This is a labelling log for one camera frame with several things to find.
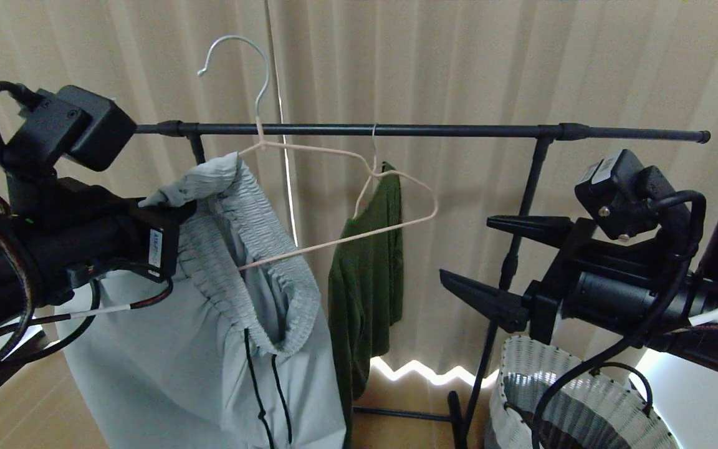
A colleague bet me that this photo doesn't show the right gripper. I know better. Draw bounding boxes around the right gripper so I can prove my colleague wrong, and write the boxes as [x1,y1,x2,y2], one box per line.
[439,215,690,344]

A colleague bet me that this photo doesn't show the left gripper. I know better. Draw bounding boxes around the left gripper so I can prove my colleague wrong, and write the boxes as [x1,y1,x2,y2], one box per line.
[22,201,198,295]

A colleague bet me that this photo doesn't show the green long-sleeved shirt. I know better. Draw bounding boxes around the green long-sleeved shirt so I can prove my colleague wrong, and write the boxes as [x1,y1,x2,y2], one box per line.
[327,162,404,437]

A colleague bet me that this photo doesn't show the pale grey garment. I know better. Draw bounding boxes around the pale grey garment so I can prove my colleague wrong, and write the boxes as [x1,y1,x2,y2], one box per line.
[54,152,347,449]

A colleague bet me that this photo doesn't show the pink clothes hanger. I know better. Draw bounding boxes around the pink clothes hanger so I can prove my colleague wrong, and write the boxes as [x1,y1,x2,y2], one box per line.
[352,123,397,219]
[197,36,439,272]

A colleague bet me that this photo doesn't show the white laundry basket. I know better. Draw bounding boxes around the white laundry basket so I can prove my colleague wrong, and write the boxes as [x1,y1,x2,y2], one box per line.
[484,336,681,449]

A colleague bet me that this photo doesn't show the black clothes rack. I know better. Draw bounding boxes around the black clothes rack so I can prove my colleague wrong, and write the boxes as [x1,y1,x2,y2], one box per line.
[136,122,711,449]

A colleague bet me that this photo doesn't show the beige curtain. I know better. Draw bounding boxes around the beige curtain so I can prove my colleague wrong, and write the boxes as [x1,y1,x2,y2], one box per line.
[0,0,718,387]

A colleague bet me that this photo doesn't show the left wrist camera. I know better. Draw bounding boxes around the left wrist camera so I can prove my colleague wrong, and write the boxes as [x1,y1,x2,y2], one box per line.
[0,85,138,216]

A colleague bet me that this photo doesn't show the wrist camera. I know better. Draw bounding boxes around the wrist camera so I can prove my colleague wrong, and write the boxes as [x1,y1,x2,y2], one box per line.
[0,85,138,216]
[574,148,693,250]

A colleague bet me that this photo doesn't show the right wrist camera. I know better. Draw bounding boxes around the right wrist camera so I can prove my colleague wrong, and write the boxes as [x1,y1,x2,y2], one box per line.
[574,148,693,250]

